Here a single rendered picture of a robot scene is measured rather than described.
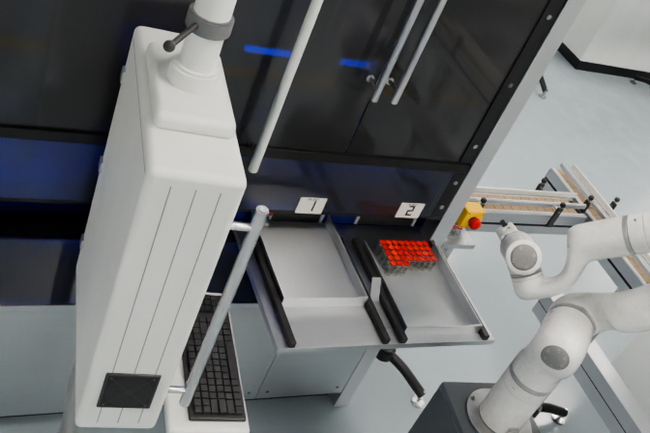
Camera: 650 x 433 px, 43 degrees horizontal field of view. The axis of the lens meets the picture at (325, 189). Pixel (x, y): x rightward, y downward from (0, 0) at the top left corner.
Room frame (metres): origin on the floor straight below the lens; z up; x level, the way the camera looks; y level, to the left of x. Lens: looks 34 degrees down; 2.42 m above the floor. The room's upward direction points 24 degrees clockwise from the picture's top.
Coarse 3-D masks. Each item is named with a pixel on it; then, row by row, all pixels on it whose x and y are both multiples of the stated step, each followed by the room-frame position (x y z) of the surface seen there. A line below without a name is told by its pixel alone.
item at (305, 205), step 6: (306, 198) 1.91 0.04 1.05; (312, 198) 1.93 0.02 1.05; (318, 198) 1.94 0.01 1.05; (324, 198) 1.95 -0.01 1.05; (300, 204) 1.91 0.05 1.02; (306, 204) 1.92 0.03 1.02; (312, 204) 1.93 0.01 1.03; (318, 204) 1.94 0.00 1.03; (324, 204) 1.95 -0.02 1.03; (300, 210) 1.91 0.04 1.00; (306, 210) 1.92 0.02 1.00; (312, 210) 1.94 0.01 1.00; (318, 210) 1.95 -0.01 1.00
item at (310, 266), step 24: (264, 240) 1.87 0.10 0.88; (288, 240) 1.91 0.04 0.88; (312, 240) 1.96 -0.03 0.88; (336, 240) 1.99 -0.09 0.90; (288, 264) 1.81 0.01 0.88; (312, 264) 1.86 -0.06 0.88; (336, 264) 1.90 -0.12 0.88; (288, 288) 1.72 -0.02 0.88; (312, 288) 1.76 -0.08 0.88; (336, 288) 1.80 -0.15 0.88; (360, 288) 1.82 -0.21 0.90
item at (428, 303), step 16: (368, 256) 1.98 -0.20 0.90; (416, 272) 2.03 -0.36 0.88; (432, 272) 2.07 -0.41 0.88; (448, 272) 2.07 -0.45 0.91; (384, 288) 1.87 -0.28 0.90; (400, 288) 1.93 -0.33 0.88; (416, 288) 1.96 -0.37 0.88; (432, 288) 1.99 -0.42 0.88; (448, 288) 2.02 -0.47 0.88; (400, 304) 1.86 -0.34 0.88; (416, 304) 1.89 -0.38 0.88; (432, 304) 1.92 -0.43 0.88; (448, 304) 1.95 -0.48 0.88; (464, 304) 1.96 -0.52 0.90; (400, 320) 1.77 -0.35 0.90; (416, 320) 1.82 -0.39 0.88; (432, 320) 1.85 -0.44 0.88; (448, 320) 1.88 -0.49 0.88; (464, 320) 1.91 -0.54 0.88
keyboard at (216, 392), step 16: (208, 304) 1.59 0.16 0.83; (208, 320) 1.54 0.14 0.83; (224, 320) 1.56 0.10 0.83; (192, 336) 1.46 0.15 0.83; (224, 336) 1.51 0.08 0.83; (192, 352) 1.42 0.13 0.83; (224, 352) 1.46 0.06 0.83; (208, 368) 1.39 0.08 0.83; (224, 368) 1.41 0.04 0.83; (208, 384) 1.35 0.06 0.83; (224, 384) 1.37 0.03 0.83; (240, 384) 1.40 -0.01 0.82; (192, 400) 1.29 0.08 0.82; (208, 400) 1.30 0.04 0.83; (224, 400) 1.32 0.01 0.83; (240, 400) 1.34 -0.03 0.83; (192, 416) 1.25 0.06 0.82; (208, 416) 1.27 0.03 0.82; (224, 416) 1.29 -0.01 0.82; (240, 416) 1.31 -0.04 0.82
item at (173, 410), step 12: (228, 312) 1.62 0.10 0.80; (180, 360) 1.40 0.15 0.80; (180, 372) 1.36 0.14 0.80; (180, 384) 1.33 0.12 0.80; (168, 396) 1.28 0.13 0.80; (180, 396) 1.30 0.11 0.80; (168, 408) 1.25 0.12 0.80; (180, 408) 1.27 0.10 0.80; (168, 420) 1.22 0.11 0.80; (180, 420) 1.23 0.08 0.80; (168, 432) 1.20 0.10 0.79; (180, 432) 1.21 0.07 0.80; (192, 432) 1.22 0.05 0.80; (204, 432) 1.24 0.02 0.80; (216, 432) 1.25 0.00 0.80; (228, 432) 1.26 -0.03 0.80; (240, 432) 1.28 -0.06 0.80
